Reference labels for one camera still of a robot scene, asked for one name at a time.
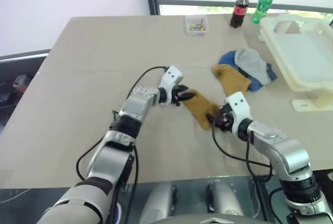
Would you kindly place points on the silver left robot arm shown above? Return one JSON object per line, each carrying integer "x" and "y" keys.
{"x": 135, "y": 104}

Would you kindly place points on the white plastic basket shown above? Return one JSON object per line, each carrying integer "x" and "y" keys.
{"x": 304, "y": 50}

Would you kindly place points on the clear plastic box of clips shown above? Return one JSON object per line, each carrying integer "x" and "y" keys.
{"x": 196, "y": 26}

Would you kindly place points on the cola bottle with red cap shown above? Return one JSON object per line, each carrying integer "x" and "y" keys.
{"x": 238, "y": 9}

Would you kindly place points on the mustard yellow sock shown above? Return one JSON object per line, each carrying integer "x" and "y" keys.
{"x": 201, "y": 107}
{"x": 231, "y": 78}

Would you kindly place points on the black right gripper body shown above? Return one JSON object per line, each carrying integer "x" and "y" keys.
{"x": 225, "y": 120}

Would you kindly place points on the green soda bottle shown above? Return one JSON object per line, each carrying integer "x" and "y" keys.
{"x": 262, "y": 5}

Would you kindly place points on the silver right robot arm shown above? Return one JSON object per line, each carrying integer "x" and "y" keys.
{"x": 283, "y": 151}

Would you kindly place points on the dark rounded robot torso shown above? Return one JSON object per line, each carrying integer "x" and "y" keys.
{"x": 208, "y": 220}

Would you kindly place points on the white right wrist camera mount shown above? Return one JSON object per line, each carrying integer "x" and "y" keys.
{"x": 240, "y": 107}

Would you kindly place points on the blue sock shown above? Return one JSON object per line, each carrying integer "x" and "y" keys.
{"x": 227, "y": 57}

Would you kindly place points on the silver rounded robot leg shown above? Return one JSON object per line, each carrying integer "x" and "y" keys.
{"x": 158, "y": 203}
{"x": 225, "y": 198}

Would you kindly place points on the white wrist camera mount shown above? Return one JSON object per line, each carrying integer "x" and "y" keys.
{"x": 170, "y": 76}
{"x": 240, "y": 107}

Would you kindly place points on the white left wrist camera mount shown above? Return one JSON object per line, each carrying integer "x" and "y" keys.
{"x": 170, "y": 76}

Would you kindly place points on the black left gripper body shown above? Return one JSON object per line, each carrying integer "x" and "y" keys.
{"x": 179, "y": 89}

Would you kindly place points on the grey sock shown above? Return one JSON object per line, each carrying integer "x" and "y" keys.
{"x": 251, "y": 63}

